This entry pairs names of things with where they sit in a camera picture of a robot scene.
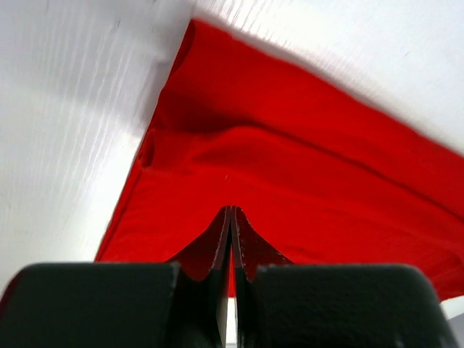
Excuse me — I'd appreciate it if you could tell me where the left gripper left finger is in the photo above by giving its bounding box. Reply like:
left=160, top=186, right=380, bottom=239
left=1, top=207, right=231, bottom=347

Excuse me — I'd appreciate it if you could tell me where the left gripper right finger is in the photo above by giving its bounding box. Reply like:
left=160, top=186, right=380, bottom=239
left=230, top=207, right=458, bottom=347

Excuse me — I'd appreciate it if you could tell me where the red t shirt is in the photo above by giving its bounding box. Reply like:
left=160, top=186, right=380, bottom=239
left=96, top=20, right=463, bottom=300

